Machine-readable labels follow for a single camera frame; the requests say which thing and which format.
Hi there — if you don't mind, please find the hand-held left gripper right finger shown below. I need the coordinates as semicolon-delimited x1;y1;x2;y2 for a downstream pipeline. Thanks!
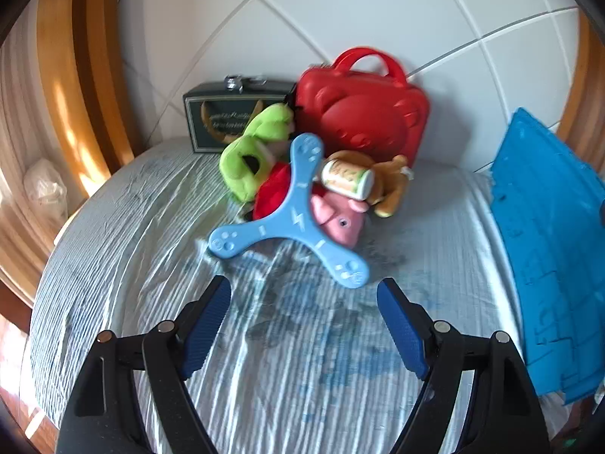
377;278;551;454

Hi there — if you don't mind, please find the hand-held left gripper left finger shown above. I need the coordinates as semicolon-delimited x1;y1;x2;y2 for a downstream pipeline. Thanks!
56;274;232;454

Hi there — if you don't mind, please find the blue three-arm boomerang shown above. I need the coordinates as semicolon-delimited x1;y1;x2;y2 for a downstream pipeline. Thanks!
209;132;371;289

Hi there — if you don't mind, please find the blue plastic crate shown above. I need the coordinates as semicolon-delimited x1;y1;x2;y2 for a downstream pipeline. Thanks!
489;107;605;405

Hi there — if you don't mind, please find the brown bear plush toy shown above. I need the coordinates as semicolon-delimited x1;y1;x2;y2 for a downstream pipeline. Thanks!
326;150;414;218

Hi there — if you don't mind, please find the pink pig plush red dress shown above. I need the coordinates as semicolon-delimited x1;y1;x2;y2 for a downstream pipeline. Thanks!
253;163;367;247

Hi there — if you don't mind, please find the yellow-green labelled can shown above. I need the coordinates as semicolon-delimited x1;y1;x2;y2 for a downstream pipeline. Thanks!
320;157;375;199

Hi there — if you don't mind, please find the green frog plush toy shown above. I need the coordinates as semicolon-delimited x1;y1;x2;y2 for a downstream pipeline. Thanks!
221;103;296;204

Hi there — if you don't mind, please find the white plastic bag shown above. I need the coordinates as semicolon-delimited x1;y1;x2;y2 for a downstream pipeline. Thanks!
23;158;69;221

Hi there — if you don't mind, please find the red bear-face suitcase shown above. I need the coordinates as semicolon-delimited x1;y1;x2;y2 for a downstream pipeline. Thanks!
295;47;431;166

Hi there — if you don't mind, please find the dark metal tin box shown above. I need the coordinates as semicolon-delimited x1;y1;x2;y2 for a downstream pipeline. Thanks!
183;75;298;153

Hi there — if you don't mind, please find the beige curtain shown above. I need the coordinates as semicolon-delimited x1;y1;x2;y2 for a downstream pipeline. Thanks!
0;33;62;303

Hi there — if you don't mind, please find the white padded headboard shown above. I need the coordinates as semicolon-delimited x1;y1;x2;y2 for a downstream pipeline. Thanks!
113;0;582;171

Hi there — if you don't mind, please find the wooden headboard frame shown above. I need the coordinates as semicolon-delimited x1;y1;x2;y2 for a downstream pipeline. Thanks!
35;0;605;199

